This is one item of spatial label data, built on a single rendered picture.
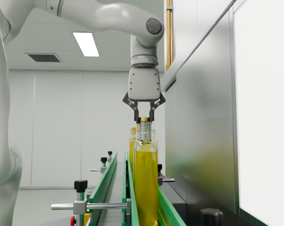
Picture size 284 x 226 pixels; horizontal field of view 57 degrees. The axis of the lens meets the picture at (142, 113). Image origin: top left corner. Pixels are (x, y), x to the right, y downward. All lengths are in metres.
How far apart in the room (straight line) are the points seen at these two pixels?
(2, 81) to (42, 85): 6.18
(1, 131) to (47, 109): 6.12
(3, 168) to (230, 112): 0.53
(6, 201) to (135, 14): 0.61
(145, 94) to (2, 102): 0.39
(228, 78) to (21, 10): 0.63
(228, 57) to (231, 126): 0.12
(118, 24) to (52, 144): 6.13
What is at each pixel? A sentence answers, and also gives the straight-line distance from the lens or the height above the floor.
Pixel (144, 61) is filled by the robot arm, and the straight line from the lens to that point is 0.80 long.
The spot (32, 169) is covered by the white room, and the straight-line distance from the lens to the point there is 6.96.
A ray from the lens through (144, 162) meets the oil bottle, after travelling 0.67.
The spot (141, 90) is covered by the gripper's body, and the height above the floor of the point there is 1.41.
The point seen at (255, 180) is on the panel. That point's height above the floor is 1.21.
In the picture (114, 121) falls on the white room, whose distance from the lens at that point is 6.55.
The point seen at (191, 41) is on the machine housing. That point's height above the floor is 1.54.
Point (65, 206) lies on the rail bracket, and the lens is 0.60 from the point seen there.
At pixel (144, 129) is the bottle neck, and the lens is 0.68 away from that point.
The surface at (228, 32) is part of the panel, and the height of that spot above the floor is 1.45.
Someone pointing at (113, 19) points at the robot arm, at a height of 1.60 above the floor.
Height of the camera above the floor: 1.27
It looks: 5 degrees up
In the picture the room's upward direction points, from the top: straight up
